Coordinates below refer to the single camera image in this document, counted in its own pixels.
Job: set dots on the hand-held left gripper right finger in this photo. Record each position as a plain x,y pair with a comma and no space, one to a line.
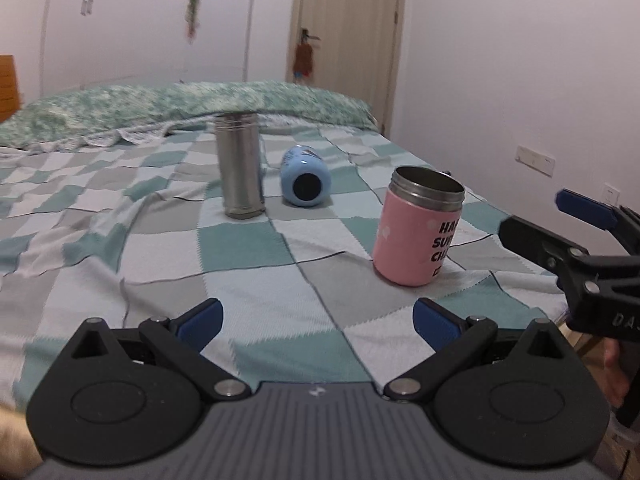
435,322

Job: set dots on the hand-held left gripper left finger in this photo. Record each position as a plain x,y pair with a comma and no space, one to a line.
202,322

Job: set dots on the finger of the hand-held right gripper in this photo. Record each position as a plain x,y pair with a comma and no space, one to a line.
585,207
535,242

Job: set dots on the light blue bottle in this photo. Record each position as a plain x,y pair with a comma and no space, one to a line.
304,180

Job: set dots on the person's left forearm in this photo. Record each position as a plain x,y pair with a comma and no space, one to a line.
15,442

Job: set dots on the pink cup with black print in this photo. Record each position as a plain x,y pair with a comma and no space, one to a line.
410,240

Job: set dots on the stainless steel cup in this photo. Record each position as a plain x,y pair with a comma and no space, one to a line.
239,170

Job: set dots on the person's right hand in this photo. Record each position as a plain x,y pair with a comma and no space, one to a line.
614,367

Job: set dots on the checkered teal grey blanket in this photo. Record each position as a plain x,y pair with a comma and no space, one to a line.
280,280

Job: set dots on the green floral pillow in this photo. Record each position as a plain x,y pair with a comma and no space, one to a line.
165,105

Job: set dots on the red hanging ornament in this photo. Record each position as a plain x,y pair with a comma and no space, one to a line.
303,60

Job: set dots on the beige wooden door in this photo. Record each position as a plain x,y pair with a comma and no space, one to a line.
350,30

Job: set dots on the orange wooden headboard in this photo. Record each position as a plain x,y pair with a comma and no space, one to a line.
8,87

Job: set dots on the square white wall socket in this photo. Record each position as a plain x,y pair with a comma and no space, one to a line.
611,195

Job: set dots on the long white wall socket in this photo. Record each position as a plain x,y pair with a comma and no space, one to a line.
535,160

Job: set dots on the green hanging wall decoration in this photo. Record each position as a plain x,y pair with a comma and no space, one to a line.
191,10

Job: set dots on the white light switch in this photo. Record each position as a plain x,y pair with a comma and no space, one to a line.
86,6

